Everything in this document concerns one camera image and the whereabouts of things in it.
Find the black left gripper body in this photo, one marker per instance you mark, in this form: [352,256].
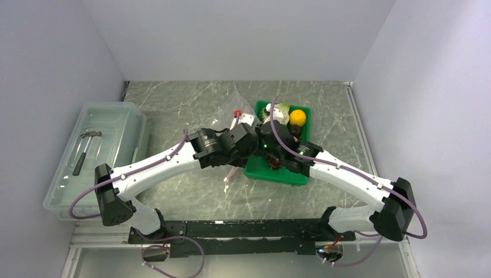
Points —
[238,160]

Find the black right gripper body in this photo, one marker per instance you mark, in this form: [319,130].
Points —
[265,150]

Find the clear zip top bag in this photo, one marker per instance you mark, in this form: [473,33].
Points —
[223,116]

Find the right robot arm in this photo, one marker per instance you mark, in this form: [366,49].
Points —
[390,205]

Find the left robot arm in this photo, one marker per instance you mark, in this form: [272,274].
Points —
[118,188]

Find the dark red grape bunch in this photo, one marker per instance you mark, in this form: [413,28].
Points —
[274,162]

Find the green plastic tray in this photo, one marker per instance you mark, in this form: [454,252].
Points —
[258,168]

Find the orange fruit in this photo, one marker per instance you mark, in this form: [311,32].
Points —
[298,118]

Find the white green cabbage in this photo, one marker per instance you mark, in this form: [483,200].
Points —
[280,112]

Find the clear plastic storage box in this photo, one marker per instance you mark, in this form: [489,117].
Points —
[124,140]

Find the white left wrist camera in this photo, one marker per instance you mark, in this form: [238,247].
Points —
[242,117]

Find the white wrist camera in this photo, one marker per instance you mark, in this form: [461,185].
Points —
[265,114]
[242,117]

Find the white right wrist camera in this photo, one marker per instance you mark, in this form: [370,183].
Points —
[265,114]

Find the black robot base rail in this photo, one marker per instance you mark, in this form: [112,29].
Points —
[230,237]

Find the hammer with black handle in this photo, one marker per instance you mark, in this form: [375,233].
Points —
[89,135]

